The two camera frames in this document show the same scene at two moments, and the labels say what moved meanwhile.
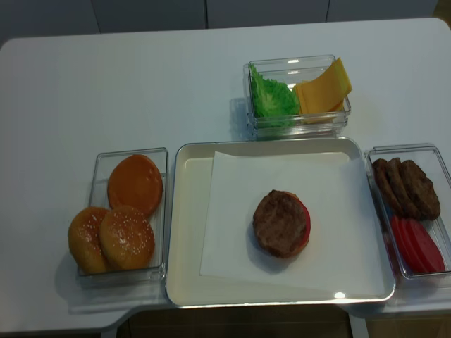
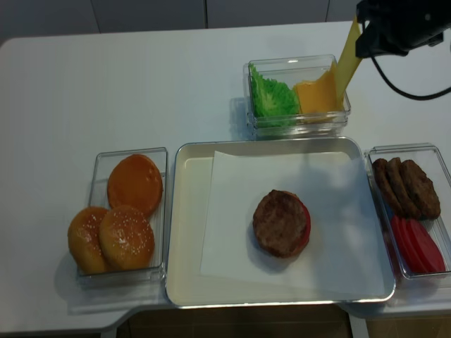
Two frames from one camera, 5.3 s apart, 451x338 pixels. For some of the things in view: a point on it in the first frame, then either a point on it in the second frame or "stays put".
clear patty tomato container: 416,182 stays put
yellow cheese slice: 330,86 -> 348,63
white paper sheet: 342,252 stays put
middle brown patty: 406,200 stays put
